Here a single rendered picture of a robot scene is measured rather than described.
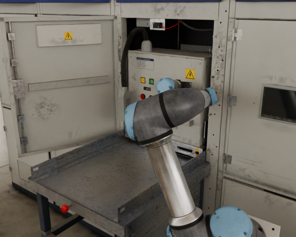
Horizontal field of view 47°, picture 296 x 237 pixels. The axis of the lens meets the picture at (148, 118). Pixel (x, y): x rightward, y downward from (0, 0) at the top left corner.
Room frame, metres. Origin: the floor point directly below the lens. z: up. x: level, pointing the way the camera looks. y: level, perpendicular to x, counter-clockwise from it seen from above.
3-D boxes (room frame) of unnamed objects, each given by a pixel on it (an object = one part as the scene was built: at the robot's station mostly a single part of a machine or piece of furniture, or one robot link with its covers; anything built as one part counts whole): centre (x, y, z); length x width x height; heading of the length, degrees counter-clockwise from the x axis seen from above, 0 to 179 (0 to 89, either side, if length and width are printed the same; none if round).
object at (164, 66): (1.80, -0.08, 1.15); 0.48 x 0.01 x 0.48; 52
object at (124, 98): (1.87, 0.13, 1.09); 0.08 x 0.05 x 0.17; 142
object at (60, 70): (1.88, 0.46, 1.21); 0.63 x 0.07 x 0.74; 120
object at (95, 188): (1.53, 0.12, 0.82); 0.68 x 0.62 x 0.06; 142
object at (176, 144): (1.81, -0.09, 0.89); 0.54 x 0.05 x 0.06; 52
